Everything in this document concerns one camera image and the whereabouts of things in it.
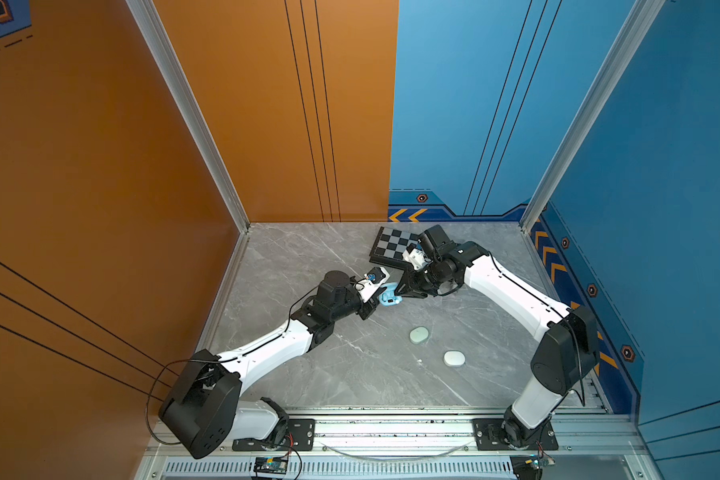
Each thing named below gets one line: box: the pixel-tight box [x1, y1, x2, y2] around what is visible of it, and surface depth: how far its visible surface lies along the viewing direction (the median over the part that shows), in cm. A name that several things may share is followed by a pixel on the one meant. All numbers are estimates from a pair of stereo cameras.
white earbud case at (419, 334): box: [409, 326, 429, 344], surface depth 90 cm
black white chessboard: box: [369, 226, 420, 270], surface depth 111 cm
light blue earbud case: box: [379, 282, 403, 306], surface depth 81 cm
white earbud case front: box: [444, 351, 466, 366], surface depth 87 cm
